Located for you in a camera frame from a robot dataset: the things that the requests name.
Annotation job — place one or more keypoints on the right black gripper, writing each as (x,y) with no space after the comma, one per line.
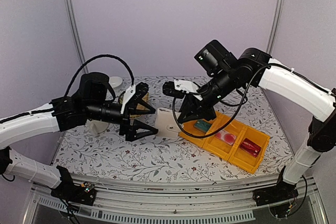
(202,111)

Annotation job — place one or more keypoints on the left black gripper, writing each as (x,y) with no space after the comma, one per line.
(129,130)

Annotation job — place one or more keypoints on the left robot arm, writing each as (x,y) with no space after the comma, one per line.
(88,103)

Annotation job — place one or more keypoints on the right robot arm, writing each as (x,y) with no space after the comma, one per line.
(259,69)

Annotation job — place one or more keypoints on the teal VIP card stack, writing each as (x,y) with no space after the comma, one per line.
(202,126)

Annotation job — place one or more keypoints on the pink circle card stack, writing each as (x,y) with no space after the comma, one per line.
(226,137)

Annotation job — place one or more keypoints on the red card stack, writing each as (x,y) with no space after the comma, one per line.
(250,147)

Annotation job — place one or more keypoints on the small white bowl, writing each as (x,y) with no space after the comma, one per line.
(115,82)

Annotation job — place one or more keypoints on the white ceramic mug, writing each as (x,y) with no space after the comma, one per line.
(97,127)

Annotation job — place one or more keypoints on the yellow three-compartment bin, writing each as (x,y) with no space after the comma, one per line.
(239,144)

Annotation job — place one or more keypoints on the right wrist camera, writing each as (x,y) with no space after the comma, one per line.
(179,88)

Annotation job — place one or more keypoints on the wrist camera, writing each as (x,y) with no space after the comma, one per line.
(179,88)
(134,93)

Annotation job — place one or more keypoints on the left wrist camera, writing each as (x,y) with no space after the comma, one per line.
(134,93)

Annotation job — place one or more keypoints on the front aluminium rail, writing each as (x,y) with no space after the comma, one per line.
(227,201)

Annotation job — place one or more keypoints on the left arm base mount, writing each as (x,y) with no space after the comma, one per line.
(84,194)

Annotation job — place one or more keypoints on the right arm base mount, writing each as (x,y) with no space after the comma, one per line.
(280,192)

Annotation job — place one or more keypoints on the left aluminium frame post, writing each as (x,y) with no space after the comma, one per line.
(74,30)

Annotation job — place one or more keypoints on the aluminium frame post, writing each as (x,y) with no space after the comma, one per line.
(274,26)
(74,30)

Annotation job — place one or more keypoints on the right aluminium frame post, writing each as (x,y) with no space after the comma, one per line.
(274,26)

